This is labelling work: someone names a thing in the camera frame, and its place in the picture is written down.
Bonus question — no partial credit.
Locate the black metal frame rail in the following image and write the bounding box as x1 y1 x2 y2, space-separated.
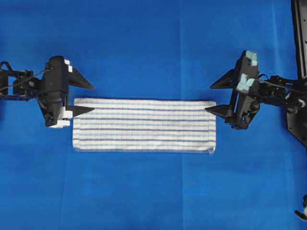
287 0 307 147

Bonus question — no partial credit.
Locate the black white object at edge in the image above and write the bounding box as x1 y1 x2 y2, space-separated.
295 195 307 221

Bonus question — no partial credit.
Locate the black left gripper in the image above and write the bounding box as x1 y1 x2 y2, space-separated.
36 56 95 128

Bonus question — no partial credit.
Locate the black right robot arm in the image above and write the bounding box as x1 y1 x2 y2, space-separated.
206 50 307 129

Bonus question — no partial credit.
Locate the white blue-striped towel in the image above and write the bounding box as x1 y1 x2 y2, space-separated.
72 98 216 154

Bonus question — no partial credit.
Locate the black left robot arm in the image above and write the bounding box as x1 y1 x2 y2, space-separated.
0 56 93 128

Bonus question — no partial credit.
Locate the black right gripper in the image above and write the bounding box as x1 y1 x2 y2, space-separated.
205 50 260 129

